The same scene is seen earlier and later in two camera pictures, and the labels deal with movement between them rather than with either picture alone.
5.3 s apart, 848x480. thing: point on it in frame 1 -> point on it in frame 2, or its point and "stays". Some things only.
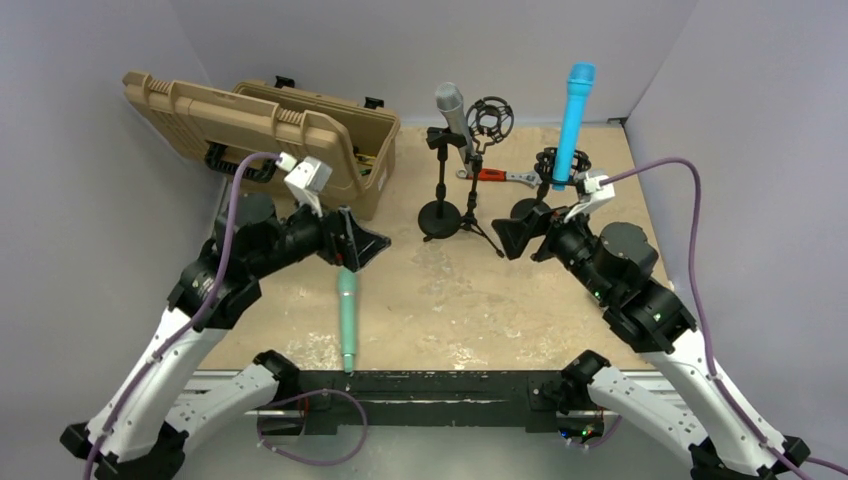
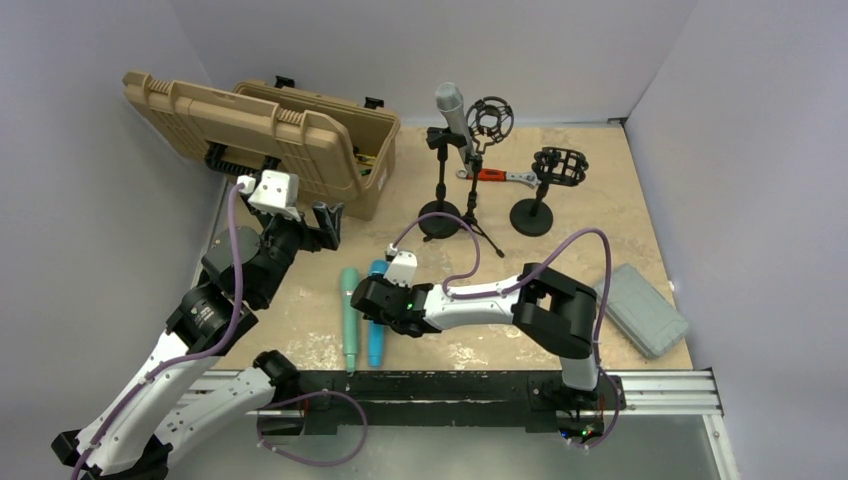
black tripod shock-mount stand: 489,119 stays
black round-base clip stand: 441,219 stays
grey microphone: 449,97 stays
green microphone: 347,279 stays
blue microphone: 579,80 -> 376,333
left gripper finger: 349,237 -> 335,219
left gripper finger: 362,244 -> 324,221
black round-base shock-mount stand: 544,170 stays
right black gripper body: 561,239 -> 384,282
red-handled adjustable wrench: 492,174 stays
